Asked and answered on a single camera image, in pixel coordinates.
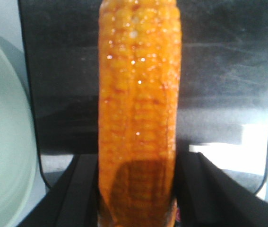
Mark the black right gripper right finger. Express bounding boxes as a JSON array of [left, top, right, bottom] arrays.
[[175, 152, 268, 227]]

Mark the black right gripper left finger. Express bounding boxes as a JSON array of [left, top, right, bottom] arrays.
[[19, 154, 98, 227]]

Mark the orange corn cob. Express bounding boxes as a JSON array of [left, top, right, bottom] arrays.
[[98, 0, 182, 227]]

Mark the pale green round plate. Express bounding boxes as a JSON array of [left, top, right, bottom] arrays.
[[0, 27, 38, 227]]

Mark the steel digital kitchen scale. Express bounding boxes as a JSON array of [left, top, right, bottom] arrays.
[[18, 0, 268, 193]]

